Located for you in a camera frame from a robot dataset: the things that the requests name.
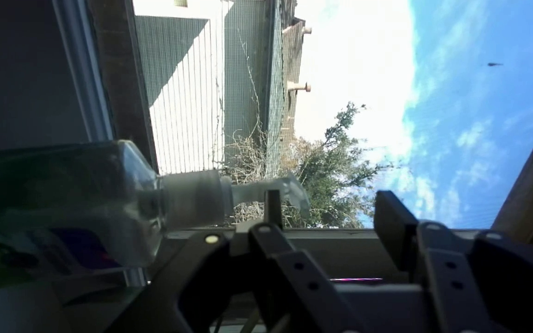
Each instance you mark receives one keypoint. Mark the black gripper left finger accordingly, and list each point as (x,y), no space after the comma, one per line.
(291,283)

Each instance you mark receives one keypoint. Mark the clear green hand sanitizer bottle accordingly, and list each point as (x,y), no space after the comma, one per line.
(82,203)

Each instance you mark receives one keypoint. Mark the green outdoor tree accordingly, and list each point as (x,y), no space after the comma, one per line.
(334,172)

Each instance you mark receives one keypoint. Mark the white window frame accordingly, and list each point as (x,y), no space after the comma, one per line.
(82,61)

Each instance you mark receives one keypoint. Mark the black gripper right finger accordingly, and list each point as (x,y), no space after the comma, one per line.
(482,283)

